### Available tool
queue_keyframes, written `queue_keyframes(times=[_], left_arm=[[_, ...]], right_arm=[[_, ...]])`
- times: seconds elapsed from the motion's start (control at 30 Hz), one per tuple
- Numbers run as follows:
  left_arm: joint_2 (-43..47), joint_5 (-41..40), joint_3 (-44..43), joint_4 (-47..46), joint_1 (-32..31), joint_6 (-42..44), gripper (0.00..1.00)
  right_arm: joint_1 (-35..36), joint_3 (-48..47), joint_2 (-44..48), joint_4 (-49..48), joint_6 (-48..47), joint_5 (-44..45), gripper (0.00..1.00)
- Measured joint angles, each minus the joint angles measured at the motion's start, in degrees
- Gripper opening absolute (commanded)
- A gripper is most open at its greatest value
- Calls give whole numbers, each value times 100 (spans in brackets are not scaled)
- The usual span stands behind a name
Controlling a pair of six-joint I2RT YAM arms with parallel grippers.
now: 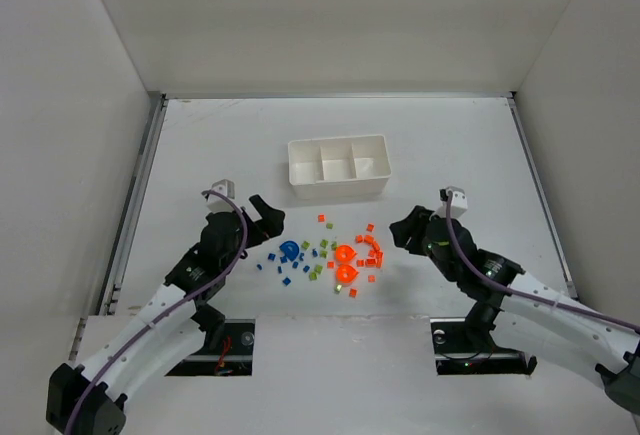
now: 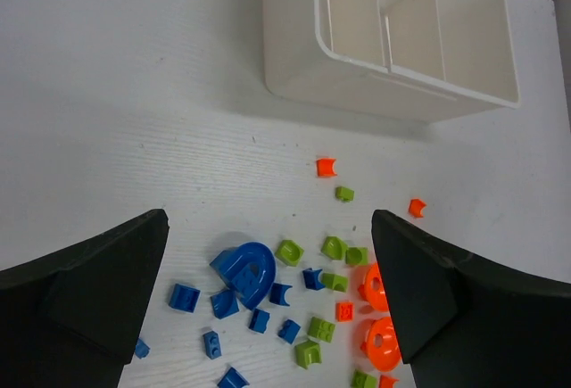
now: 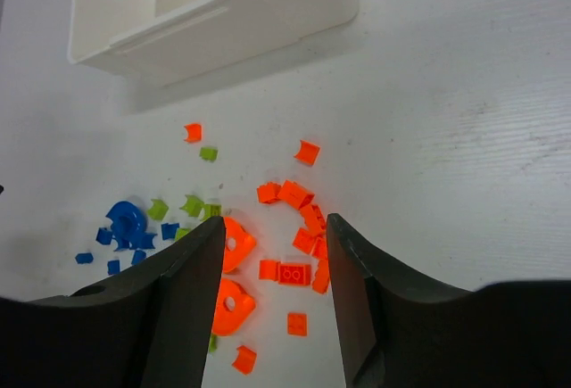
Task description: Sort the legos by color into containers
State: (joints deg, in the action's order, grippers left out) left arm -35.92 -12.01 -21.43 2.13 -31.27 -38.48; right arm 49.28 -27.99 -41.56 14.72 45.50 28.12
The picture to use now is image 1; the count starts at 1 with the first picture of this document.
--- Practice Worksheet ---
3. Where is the large blue round lego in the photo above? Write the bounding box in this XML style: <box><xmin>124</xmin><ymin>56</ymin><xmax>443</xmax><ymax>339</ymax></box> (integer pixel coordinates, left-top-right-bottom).
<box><xmin>279</xmin><ymin>240</ymin><xmax>300</xmax><ymax>262</ymax></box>

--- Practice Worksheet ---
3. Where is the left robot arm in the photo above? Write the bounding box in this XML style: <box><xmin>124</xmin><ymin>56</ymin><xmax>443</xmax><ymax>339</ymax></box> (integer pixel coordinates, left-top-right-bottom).
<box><xmin>45</xmin><ymin>190</ymin><xmax>285</xmax><ymax>434</ymax></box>

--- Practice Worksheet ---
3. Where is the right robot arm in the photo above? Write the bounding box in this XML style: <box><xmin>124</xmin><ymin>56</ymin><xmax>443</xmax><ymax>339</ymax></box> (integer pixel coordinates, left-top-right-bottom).
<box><xmin>389</xmin><ymin>205</ymin><xmax>639</xmax><ymax>414</ymax></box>

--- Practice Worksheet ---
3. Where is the upper orange round lego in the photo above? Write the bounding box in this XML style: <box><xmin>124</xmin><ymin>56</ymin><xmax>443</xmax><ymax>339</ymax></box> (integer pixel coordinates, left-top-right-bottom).
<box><xmin>334</xmin><ymin>244</ymin><xmax>357</xmax><ymax>264</ymax></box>

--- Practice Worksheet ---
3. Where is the orange round lego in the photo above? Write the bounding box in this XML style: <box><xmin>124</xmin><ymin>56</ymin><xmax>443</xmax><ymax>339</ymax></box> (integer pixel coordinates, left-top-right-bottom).
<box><xmin>334</xmin><ymin>244</ymin><xmax>357</xmax><ymax>264</ymax></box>
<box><xmin>335</xmin><ymin>264</ymin><xmax>359</xmax><ymax>286</ymax></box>

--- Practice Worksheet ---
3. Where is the green lego pair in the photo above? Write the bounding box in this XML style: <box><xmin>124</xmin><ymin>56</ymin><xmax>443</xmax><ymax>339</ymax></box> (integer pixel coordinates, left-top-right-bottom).
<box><xmin>309</xmin><ymin>265</ymin><xmax>323</xmax><ymax>280</ymax></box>

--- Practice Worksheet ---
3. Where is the lower orange round lego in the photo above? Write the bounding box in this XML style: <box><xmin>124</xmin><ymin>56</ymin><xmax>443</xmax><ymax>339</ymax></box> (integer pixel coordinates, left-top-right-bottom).
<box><xmin>335</xmin><ymin>264</ymin><xmax>359</xmax><ymax>286</ymax></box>

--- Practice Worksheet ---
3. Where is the white three-compartment container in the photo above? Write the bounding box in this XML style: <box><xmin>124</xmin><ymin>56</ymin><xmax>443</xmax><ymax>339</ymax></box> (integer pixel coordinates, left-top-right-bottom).
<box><xmin>287</xmin><ymin>135</ymin><xmax>392</xmax><ymax>200</ymax></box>

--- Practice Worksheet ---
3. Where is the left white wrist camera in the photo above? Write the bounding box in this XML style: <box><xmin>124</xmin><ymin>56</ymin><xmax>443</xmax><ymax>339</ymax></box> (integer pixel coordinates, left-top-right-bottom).
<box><xmin>202</xmin><ymin>179</ymin><xmax>235</xmax><ymax>214</ymax></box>

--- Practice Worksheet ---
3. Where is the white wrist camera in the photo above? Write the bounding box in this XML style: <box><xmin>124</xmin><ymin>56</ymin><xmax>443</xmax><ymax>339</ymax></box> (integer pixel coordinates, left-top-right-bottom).
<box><xmin>434</xmin><ymin>186</ymin><xmax>468</xmax><ymax>219</ymax></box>
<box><xmin>202</xmin><ymin>179</ymin><xmax>235</xmax><ymax>214</ymax></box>

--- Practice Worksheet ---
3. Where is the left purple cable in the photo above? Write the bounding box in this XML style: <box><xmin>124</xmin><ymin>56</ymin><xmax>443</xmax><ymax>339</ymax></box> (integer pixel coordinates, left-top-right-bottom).
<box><xmin>62</xmin><ymin>189</ymin><xmax>251</xmax><ymax>435</ymax></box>

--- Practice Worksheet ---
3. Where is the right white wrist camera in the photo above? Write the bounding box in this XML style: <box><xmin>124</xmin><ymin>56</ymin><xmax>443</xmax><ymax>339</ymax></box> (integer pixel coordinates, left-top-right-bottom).
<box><xmin>434</xmin><ymin>186</ymin><xmax>468</xmax><ymax>219</ymax></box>

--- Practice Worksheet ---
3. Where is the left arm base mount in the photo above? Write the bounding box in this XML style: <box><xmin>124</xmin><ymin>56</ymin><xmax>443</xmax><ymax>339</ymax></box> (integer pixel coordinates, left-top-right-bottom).
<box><xmin>166</xmin><ymin>319</ymin><xmax>256</xmax><ymax>378</ymax></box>

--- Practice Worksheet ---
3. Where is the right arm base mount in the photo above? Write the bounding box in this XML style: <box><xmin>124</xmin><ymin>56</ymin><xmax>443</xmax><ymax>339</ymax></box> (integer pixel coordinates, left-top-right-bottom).
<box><xmin>430</xmin><ymin>318</ymin><xmax>538</xmax><ymax>376</ymax></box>

